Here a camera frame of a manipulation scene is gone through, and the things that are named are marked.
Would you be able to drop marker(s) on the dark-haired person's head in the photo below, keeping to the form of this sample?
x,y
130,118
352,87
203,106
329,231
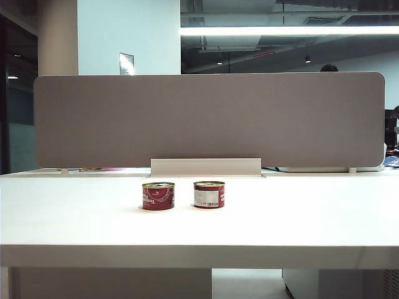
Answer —
x,y
328,68

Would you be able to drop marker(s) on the red tomato can, white script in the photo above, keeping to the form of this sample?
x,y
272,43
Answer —
x,y
157,199

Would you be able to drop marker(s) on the red tomato can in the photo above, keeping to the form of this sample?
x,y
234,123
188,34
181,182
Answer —
x,y
207,197
157,199

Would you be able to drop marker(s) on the grey fabric desk divider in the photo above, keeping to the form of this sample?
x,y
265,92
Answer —
x,y
205,118

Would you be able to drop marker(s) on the white flat device behind divider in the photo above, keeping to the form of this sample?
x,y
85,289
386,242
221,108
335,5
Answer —
x,y
327,168

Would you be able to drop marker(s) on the framed wall notice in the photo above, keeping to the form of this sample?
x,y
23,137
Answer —
x,y
126,63

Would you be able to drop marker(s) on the blue cloth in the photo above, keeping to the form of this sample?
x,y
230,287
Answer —
x,y
392,162

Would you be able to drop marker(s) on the black office chair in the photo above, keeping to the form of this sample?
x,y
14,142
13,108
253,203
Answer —
x,y
391,124

